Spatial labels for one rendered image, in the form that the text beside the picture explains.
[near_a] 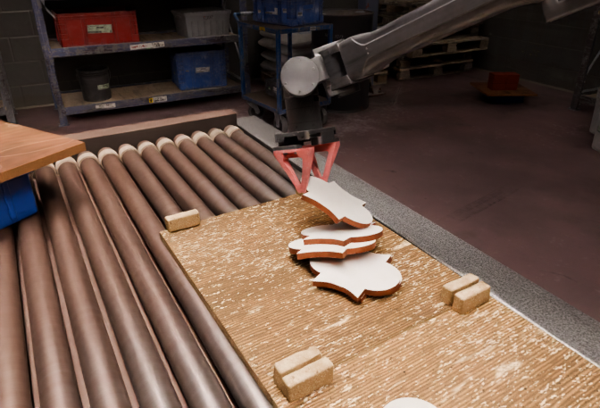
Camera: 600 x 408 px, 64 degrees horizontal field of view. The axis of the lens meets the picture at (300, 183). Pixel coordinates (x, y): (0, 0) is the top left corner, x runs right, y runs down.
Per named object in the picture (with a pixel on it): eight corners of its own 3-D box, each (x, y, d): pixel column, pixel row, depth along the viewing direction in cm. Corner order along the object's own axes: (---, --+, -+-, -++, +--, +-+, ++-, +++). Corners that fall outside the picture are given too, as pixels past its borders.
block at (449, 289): (467, 286, 71) (470, 270, 69) (478, 293, 69) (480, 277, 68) (438, 300, 68) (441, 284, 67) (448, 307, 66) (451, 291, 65)
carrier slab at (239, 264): (323, 192, 102) (323, 185, 101) (481, 299, 70) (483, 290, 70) (160, 238, 85) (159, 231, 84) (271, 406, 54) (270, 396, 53)
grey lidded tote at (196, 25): (217, 29, 506) (216, 5, 495) (233, 34, 479) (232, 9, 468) (172, 33, 480) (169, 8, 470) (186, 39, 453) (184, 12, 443)
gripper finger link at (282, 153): (334, 187, 81) (328, 131, 80) (313, 195, 75) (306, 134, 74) (299, 187, 85) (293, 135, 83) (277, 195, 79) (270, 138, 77)
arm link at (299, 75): (360, 90, 81) (343, 41, 80) (370, 85, 70) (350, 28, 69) (293, 114, 82) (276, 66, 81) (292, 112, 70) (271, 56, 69)
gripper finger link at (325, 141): (345, 182, 85) (339, 129, 84) (327, 189, 79) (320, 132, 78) (312, 183, 88) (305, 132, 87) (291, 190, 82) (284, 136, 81)
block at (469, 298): (479, 294, 69) (482, 278, 68) (490, 301, 68) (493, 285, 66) (450, 309, 66) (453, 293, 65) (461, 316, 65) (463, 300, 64)
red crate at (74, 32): (130, 36, 472) (126, 5, 459) (140, 43, 436) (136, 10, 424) (57, 41, 443) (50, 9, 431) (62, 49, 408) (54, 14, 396)
